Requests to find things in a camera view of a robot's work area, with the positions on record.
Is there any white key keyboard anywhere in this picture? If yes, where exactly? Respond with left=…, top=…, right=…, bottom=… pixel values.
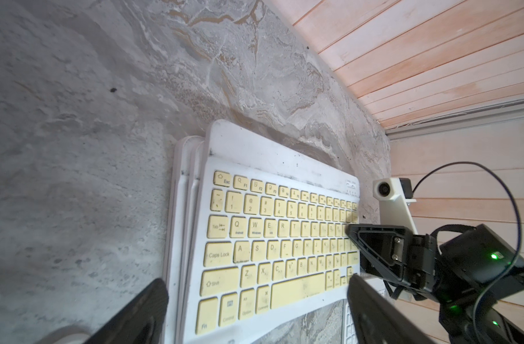
left=342, top=277, right=388, bottom=344

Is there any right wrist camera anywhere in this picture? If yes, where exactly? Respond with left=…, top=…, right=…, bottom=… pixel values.
left=373, top=178, right=418, bottom=234

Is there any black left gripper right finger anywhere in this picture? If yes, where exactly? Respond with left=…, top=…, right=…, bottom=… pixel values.
left=347, top=275, right=433, bottom=344

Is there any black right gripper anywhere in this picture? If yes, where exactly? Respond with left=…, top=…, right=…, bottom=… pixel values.
left=345, top=224, right=524, bottom=343

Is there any yellow key keyboard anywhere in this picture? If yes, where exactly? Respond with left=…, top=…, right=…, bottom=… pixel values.
left=176, top=120, right=360, bottom=343

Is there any aluminium frame bar back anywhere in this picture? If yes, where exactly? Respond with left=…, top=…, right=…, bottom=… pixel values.
left=386, top=98, right=524, bottom=140

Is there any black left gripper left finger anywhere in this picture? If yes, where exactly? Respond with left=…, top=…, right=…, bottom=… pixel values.
left=87, top=278, right=169, bottom=344

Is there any pink keyboard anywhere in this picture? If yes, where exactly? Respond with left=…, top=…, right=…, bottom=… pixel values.
left=160, top=136, right=204, bottom=343
left=175, top=136, right=205, bottom=343

